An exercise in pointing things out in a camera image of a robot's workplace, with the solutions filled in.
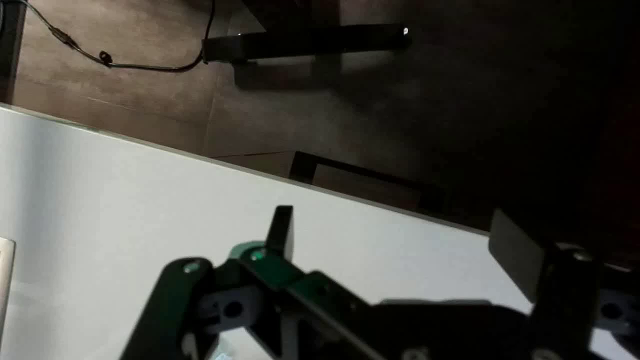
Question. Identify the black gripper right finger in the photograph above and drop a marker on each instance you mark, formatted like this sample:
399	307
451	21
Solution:
566	301

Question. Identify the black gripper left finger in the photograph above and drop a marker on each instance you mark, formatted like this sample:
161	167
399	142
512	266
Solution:
180	312

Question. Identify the black metal frame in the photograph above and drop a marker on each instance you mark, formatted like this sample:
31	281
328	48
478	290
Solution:
303	164

